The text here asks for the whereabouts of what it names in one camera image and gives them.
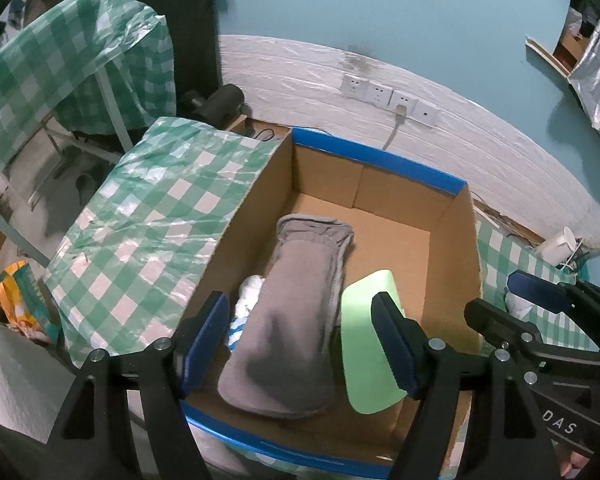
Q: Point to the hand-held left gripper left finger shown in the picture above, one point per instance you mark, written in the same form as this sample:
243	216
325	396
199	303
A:
207	345

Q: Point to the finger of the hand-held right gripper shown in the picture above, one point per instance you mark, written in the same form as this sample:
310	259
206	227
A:
537	289
505	327

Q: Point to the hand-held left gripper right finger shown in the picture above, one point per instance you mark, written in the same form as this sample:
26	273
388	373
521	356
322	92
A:
395	350

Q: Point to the white sock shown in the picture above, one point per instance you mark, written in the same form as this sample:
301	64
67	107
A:
517	305

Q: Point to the light green foam sheet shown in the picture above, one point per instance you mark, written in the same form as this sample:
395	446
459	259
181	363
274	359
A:
365	320

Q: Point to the light blue striped sock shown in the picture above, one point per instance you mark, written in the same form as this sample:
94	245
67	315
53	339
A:
247	295

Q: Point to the grey pants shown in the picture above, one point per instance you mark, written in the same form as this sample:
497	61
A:
290	310

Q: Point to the blue cardboard box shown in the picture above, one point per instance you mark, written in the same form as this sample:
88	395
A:
325	180

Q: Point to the person's right hand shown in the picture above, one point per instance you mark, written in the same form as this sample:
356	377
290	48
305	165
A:
576	466

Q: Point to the white electric kettle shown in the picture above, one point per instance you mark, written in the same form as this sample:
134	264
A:
560	247

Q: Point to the green checked plastic tablecloth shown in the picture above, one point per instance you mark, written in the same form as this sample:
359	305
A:
495	260
155	220
55	60

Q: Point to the white fabric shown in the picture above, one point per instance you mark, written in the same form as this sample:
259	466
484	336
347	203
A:
20	375

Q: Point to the orange snack bag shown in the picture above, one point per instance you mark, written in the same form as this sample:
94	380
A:
20	300

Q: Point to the silver foil sheet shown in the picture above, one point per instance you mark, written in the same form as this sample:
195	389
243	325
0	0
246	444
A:
597	85

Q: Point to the small brown cardboard box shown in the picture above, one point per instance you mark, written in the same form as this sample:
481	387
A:
237	122

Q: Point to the wooden strip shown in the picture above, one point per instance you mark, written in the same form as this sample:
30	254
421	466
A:
547	58

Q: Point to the brown wooden board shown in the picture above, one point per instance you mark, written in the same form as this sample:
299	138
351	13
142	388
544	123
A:
565	51

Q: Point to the black dumbbell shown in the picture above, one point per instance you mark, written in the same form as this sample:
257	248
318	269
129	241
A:
220	102

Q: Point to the black hanging jacket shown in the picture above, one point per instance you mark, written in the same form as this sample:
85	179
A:
190	35

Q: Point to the white wall socket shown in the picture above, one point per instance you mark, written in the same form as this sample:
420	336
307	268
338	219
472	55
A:
354	85
402	101
380	94
425	111

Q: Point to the white metal frame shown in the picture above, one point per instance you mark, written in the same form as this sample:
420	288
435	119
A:
110	105

